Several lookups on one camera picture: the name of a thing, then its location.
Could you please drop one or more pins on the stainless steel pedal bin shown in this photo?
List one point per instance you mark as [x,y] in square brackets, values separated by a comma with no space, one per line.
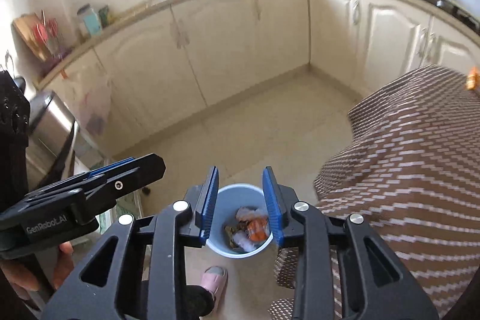
[52,125]

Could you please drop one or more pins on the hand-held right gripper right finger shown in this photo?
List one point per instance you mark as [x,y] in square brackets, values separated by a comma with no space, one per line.
[272,207]

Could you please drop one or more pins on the orange snack wrapper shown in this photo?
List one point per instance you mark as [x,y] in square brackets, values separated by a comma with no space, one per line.
[258,228]

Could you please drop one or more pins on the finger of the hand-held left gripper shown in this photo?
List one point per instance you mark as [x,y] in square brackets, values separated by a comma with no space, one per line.
[108,167]
[138,173]

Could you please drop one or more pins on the wooden cutting board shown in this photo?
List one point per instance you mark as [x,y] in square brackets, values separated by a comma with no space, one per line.
[26,29]

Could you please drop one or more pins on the light blue plastic bin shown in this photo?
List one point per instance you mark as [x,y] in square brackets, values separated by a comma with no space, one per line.
[228,200]

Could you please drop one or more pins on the yellow wrapper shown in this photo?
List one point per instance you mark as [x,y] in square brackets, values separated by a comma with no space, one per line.
[234,230]

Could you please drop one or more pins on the purple plastic tray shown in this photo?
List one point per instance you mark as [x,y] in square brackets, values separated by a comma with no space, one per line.
[56,61]

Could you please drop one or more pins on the person's dark trouser leg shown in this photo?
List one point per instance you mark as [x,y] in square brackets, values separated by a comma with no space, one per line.
[198,301]

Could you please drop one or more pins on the brown patterned tablecloth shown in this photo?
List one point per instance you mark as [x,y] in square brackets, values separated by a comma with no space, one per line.
[405,173]

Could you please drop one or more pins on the light blue storage jar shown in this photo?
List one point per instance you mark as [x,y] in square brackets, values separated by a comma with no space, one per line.
[91,24]

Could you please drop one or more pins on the translucent hanging plastic bag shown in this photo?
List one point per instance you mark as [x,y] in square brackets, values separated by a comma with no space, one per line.
[95,110]

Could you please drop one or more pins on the person's pink slipper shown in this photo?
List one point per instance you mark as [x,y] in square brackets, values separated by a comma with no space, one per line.
[215,280]

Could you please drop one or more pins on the person's left hand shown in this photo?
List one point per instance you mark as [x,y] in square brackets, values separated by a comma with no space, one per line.
[63,267]

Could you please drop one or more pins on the cream kitchen cabinets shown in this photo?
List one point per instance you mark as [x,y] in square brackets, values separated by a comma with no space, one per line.
[390,31]
[217,39]

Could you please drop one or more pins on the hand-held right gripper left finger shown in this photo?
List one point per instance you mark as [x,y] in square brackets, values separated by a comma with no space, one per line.
[210,207]

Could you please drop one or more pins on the orange packet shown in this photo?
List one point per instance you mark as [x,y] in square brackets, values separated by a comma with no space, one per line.
[472,80]

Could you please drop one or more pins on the black glossy object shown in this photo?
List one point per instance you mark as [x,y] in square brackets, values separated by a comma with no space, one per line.
[11,140]

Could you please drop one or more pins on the green patterned floor mat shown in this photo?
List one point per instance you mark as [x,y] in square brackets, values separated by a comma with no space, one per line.
[127,209]

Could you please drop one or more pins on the red kitchen utensils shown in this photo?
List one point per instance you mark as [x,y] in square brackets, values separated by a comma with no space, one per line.
[47,31]

